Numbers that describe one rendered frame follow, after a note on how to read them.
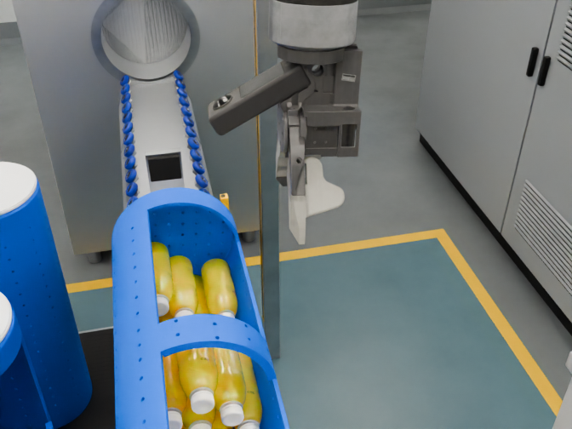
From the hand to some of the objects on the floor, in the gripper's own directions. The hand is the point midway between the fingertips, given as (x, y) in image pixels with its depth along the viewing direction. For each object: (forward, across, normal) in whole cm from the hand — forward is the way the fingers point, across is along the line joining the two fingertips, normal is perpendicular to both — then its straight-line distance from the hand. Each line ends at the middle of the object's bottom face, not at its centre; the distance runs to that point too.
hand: (286, 214), depth 78 cm
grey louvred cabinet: (+124, +196, -155) cm, 280 cm away
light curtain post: (+139, +143, -16) cm, 200 cm away
